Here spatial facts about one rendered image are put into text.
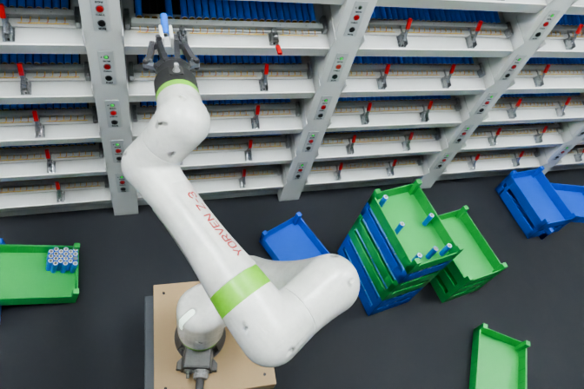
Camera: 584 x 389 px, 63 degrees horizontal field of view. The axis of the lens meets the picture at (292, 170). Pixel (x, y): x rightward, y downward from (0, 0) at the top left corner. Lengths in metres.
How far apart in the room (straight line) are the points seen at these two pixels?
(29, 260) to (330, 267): 1.28
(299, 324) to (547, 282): 1.77
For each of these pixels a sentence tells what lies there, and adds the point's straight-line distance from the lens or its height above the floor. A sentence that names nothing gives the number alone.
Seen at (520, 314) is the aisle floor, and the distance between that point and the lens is 2.36.
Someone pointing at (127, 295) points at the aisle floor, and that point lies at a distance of 1.91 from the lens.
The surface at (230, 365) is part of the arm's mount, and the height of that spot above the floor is 0.33.
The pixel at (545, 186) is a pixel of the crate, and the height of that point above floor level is 0.10.
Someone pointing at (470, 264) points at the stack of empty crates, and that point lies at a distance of 2.13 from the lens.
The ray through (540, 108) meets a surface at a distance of 2.39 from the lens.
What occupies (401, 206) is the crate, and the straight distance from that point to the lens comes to 1.81.
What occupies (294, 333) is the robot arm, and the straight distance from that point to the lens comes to 0.92.
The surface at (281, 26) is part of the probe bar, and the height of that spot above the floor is 0.92.
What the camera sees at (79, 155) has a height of 0.33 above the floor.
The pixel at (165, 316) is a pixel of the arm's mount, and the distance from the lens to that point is 1.54.
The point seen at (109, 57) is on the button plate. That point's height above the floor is 0.83.
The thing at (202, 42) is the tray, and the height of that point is 0.88.
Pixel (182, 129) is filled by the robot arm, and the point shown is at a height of 1.07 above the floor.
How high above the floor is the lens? 1.77
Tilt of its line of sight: 51 degrees down
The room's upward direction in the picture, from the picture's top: 19 degrees clockwise
